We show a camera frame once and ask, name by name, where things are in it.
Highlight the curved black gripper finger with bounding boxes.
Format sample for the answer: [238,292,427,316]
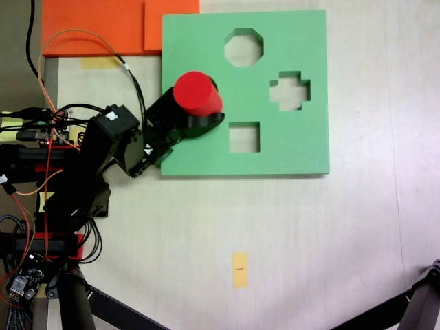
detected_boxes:
[177,111,226,140]

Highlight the red cylinder block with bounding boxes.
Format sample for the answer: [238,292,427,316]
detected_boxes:
[173,71,224,118]

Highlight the large orange foam block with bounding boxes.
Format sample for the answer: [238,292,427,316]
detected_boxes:
[41,0,163,58]

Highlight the green shape sorter board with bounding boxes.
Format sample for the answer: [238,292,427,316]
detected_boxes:
[159,9,330,179]

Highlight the yellow tape strip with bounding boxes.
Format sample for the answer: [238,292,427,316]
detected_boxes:
[80,57,120,69]

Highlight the yellow tape marker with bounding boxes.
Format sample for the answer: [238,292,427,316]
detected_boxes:
[232,251,250,289]

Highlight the yellow sticky note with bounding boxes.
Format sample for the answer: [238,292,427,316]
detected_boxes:
[0,115,27,142]

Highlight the black tripod leg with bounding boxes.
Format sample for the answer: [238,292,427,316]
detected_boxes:
[46,266,96,330]
[398,258,440,330]

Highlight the small black circuit board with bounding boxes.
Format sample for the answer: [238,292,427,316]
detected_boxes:
[7,252,47,305]

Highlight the thin black cable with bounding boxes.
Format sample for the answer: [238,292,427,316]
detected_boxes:
[115,54,149,120]

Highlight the circuit board with wires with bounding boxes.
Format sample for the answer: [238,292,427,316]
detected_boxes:
[36,107,82,147]

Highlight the thin orange wire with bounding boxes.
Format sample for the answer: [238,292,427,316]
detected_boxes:
[8,135,66,197]
[36,28,131,120]

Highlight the black usb cable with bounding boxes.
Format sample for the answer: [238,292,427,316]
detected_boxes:
[0,107,44,120]
[0,127,47,142]

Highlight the thin black wire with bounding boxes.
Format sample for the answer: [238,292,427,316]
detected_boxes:
[80,219,104,264]

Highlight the thick black cable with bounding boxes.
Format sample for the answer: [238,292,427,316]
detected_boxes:
[26,0,39,79]

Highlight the braided black white cable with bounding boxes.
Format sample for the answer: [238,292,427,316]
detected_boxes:
[1,304,34,330]

